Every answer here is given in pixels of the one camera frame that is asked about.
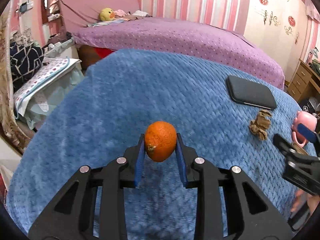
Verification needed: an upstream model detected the brown paper scrap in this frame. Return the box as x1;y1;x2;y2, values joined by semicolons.
249;109;272;141

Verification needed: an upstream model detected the orange mandarin fruit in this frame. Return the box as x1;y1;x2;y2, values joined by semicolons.
144;121;177;163

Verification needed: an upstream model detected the person's right hand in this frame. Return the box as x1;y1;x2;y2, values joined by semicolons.
290;189;319;215

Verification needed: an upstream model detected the tan phone case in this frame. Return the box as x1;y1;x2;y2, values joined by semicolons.
291;142;309;155

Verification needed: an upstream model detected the pink metal mug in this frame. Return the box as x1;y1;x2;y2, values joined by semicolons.
291;111;317;148

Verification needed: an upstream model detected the black box under desk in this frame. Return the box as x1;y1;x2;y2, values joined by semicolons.
299;97;319;116

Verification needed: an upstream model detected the brown wooden desk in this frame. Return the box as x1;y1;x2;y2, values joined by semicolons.
287;60;320;103

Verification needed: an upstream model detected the black smartphone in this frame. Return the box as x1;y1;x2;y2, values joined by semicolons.
226;75;277;110

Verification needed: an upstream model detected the dotted cloth covered nightstand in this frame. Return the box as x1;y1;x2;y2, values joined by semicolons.
14;57;84;130

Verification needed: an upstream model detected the cream white wardrobe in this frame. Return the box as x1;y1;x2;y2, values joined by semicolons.
244;0;309;81

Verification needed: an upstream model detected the blue fleece blanket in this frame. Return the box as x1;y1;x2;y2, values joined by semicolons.
6;48;317;240

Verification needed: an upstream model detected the purple dotted bedspread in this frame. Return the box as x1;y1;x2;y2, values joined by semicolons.
72;17;285;89

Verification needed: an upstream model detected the dark patterned bag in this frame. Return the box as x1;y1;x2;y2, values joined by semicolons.
10;42;44;93

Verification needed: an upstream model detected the yellow duck plush toy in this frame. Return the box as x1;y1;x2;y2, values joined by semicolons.
99;8;116;22

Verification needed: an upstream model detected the pink upholstered headboard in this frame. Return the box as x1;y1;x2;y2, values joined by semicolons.
58;0;140;33

